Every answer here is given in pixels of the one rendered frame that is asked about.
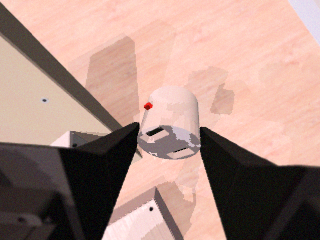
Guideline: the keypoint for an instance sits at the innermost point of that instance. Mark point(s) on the pale pink cylinder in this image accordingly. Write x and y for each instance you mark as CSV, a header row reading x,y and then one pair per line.
x,y
170,126

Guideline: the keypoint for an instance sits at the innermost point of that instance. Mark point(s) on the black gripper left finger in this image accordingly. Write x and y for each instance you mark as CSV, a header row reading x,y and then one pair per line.
x,y
88,177

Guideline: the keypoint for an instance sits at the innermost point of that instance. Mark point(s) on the beige service panel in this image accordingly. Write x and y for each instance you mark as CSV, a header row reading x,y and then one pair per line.
x,y
40,100

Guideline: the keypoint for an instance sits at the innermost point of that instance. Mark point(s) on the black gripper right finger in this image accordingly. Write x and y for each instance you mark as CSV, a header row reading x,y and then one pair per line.
x,y
255,198

